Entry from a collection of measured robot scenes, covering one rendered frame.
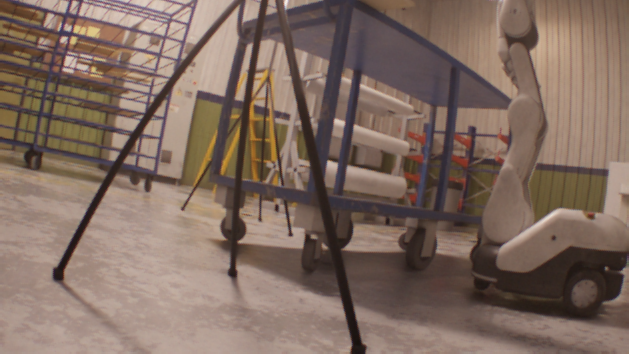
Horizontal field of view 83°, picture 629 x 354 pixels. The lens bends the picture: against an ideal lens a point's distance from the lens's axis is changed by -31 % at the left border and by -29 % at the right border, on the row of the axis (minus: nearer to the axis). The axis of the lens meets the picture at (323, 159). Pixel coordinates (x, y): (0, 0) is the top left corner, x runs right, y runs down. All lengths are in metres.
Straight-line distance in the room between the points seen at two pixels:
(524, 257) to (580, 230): 0.23
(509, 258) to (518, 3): 1.04
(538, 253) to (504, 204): 0.30
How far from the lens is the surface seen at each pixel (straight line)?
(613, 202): 4.98
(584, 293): 1.59
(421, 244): 2.28
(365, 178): 5.67
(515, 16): 1.97
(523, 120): 1.81
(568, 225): 1.57
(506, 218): 1.77
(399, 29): 2.03
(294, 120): 5.36
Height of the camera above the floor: 0.31
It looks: 3 degrees up
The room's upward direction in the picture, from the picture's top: 10 degrees clockwise
